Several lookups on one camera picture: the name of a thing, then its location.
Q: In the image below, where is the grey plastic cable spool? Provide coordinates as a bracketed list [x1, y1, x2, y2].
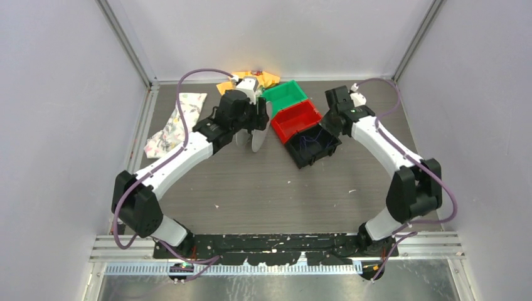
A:
[235, 101, 273, 152]

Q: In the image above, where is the thin purple wire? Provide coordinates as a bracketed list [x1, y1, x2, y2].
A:
[300, 129, 333, 151]

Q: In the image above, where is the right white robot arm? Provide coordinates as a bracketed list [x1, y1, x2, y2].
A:
[321, 86, 442, 258]

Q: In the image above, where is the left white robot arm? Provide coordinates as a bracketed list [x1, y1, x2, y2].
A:
[111, 90, 273, 260]

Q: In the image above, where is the yellow patterned cloth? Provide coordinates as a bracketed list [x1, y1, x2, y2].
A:
[216, 70, 280, 96]

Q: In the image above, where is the black plastic bin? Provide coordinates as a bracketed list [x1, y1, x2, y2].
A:
[284, 124, 342, 169]

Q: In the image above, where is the green plastic bin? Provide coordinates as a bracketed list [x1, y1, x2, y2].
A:
[262, 80, 308, 116]

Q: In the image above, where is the red plastic bin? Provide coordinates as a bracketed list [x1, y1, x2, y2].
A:
[271, 99, 322, 145]

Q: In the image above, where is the white patterned cloth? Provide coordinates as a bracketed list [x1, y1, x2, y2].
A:
[144, 93, 208, 159]

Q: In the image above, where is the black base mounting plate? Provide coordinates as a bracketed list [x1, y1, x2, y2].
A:
[154, 233, 395, 267]

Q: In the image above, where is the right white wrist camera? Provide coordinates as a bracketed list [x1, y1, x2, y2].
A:
[349, 83, 366, 107]

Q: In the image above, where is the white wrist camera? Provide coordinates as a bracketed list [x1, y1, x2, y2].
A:
[230, 75, 258, 105]
[349, 83, 366, 107]

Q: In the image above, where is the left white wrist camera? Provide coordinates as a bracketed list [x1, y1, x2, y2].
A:
[230, 75, 258, 105]

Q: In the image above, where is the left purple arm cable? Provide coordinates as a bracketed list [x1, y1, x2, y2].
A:
[112, 68, 240, 250]

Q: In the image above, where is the white slotted cable duct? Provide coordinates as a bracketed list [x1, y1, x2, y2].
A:
[103, 261, 363, 276]

